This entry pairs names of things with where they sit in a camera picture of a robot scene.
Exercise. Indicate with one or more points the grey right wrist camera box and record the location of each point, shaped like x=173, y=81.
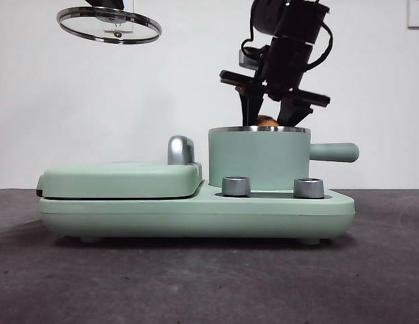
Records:
x=248, y=59

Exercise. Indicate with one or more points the mint green hinged grill lid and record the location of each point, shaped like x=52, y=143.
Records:
x=111, y=182

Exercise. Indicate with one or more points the silver control knob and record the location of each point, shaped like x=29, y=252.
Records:
x=236, y=187
x=308, y=189

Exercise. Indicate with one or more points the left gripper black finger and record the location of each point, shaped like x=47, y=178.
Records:
x=96, y=2
x=115, y=3

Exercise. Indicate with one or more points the glass pot lid green knob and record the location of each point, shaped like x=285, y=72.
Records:
x=94, y=25

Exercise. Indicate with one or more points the mint green breakfast cooker base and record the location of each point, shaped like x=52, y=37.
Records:
x=196, y=219

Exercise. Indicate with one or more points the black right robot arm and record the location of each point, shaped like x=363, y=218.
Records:
x=287, y=17

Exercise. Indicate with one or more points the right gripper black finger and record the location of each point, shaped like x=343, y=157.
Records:
x=250, y=104
x=292, y=113

